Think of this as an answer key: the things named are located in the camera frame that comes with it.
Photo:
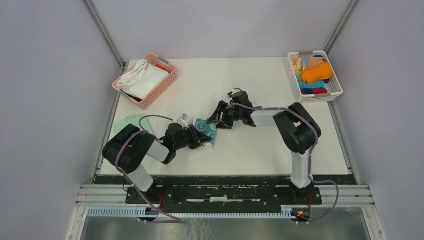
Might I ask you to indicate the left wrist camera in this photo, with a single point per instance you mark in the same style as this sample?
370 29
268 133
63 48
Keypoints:
182 120

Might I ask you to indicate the mint green folded towel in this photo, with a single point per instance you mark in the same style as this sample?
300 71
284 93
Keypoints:
135 121

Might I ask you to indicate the white cloth in basket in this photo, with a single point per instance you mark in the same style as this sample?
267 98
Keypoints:
142 79

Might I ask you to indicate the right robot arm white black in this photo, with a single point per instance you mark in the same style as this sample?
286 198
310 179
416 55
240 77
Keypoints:
298 129

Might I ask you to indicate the red item in basket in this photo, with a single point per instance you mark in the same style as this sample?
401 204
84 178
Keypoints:
160 66

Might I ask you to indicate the yellow rolled towel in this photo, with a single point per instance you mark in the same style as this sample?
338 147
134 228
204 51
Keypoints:
295 69

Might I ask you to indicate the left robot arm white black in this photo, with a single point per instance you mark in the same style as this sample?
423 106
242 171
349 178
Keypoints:
127 150

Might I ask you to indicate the bright orange towel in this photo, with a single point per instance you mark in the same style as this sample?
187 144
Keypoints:
321 72

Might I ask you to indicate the white slotted cable duct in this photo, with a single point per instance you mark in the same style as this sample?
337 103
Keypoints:
147 212

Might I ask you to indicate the light blue rolled towel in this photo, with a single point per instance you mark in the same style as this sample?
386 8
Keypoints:
317 84

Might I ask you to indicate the white plastic basket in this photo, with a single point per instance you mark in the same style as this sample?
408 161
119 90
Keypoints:
332 84

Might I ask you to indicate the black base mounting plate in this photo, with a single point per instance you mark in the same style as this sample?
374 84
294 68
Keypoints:
228 194

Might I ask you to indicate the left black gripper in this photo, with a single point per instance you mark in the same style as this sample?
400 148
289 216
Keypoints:
198 138

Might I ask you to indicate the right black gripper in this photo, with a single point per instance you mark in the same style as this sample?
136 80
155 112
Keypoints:
215 117

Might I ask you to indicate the red blue rolled towel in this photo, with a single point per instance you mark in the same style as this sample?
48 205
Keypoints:
314 91

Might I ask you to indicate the patterned white blue towel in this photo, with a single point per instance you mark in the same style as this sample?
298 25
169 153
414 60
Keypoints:
207 129

